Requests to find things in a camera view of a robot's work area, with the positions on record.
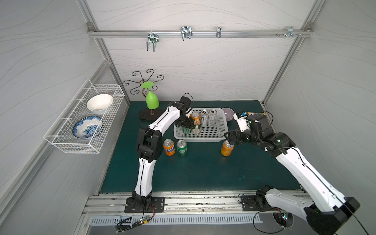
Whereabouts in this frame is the metal hook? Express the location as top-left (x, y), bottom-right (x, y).
top-left (216, 26), bottom-right (222, 38)
top-left (180, 26), bottom-right (193, 41)
top-left (146, 32), bottom-right (159, 52)
top-left (276, 26), bottom-right (303, 38)

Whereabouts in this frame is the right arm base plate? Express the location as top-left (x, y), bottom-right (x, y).
top-left (238, 194), bottom-right (272, 212)

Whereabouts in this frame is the white can right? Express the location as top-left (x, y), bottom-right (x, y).
top-left (208, 109), bottom-right (217, 127)

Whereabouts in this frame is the Fox's candy bag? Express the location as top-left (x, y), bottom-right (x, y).
top-left (246, 112), bottom-right (266, 116)

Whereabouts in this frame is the white wire wall basket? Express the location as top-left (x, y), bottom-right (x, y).
top-left (44, 79), bottom-right (124, 154)

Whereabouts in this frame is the aluminium top rail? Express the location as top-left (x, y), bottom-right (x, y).
top-left (88, 29), bottom-right (314, 39)

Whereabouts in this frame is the green plastic wine glass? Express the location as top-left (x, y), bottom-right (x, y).
top-left (142, 81), bottom-right (160, 110)

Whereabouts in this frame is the white plastic basket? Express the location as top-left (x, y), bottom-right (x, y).
top-left (173, 107), bottom-right (229, 143)

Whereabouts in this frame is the black metal cup stand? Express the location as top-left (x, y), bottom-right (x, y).
top-left (122, 69), bottom-right (164, 121)

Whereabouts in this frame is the white can left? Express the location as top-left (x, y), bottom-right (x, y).
top-left (200, 109), bottom-right (209, 127)

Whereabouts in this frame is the metal hook far right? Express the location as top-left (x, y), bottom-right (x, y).
top-left (276, 26), bottom-right (303, 38)

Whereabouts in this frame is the orange yellow drink can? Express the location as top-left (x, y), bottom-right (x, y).
top-left (220, 140), bottom-right (234, 157)

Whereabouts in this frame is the white can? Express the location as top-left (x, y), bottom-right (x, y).
top-left (200, 109), bottom-right (209, 127)
top-left (208, 109), bottom-right (217, 127)

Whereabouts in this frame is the green soda can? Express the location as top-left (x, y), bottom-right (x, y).
top-left (176, 140), bottom-right (188, 157)

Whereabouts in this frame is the blue patterned plate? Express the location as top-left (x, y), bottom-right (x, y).
top-left (72, 116), bottom-right (103, 139)

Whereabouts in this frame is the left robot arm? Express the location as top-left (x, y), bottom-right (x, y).
top-left (131, 96), bottom-right (194, 210)

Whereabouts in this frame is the white bowl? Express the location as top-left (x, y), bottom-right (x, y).
top-left (86, 94), bottom-right (113, 115)

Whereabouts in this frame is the orange Fanta can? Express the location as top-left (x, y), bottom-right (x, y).
top-left (163, 139), bottom-right (175, 156)

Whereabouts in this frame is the aluminium rail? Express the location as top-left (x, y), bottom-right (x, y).
top-left (82, 191), bottom-right (256, 216)
top-left (88, 29), bottom-right (314, 39)

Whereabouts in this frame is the orange can back middle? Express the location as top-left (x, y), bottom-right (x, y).
top-left (190, 111), bottom-right (200, 120)

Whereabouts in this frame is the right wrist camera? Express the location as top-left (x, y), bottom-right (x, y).
top-left (233, 112), bottom-right (250, 132)

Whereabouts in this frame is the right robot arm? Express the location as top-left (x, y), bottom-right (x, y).
top-left (224, 130), bottom-right (360, 235)

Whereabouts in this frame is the metal hook far left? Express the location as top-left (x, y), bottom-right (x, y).
top-left (146, 32), bottom-right (159, 52)

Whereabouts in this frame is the aluminium front rail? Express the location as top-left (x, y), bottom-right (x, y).
top-left (82, 191), bottom-right (256, 216)

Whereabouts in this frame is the green gold-top can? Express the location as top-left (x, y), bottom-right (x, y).
top-left (192, 119), bottom-right (202, 135)

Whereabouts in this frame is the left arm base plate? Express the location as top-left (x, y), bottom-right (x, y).
top-left (124, 196), bottom-right (165, 213)

